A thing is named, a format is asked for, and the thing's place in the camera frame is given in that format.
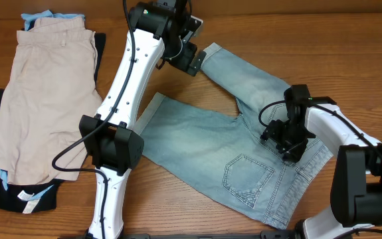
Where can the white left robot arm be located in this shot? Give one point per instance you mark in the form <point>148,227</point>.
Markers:
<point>159,32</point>

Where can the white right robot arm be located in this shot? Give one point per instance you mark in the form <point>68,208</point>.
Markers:
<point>356,194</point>

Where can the light blue shirt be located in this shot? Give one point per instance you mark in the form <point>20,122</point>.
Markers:
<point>30,20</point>

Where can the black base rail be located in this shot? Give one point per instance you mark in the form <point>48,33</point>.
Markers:
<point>210,235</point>

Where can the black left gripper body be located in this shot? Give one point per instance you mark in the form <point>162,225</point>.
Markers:
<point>181,54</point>

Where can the light blue denim shorts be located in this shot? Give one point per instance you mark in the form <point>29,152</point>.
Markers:
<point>223,157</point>

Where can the beige shorts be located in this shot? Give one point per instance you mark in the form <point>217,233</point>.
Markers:
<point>50,88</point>

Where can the black garment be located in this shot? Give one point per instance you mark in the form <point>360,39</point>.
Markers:
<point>30,198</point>

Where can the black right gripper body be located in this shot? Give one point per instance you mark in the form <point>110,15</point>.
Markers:
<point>290,138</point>

